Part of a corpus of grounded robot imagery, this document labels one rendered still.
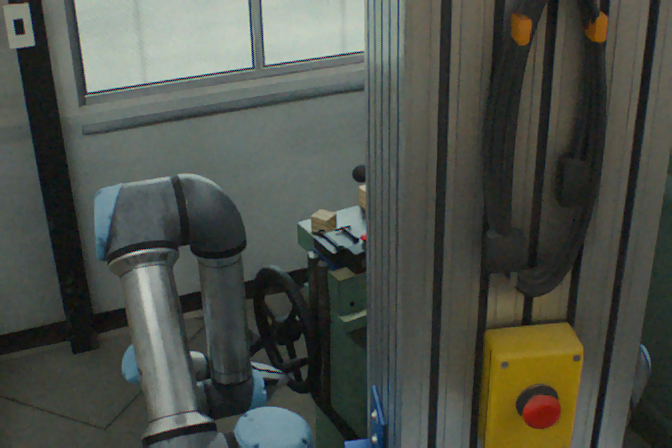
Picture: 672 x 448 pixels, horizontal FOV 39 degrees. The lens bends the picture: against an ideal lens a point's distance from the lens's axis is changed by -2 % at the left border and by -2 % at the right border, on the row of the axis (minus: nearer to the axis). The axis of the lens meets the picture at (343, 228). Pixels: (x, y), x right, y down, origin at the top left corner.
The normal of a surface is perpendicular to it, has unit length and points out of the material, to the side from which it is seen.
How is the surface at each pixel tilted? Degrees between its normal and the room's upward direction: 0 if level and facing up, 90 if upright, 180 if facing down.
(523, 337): 0
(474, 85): 90
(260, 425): 8
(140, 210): 44
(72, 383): 0
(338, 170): 90
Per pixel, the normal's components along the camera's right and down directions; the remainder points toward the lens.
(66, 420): -0.04, -0.88
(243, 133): 0.37, 0.44
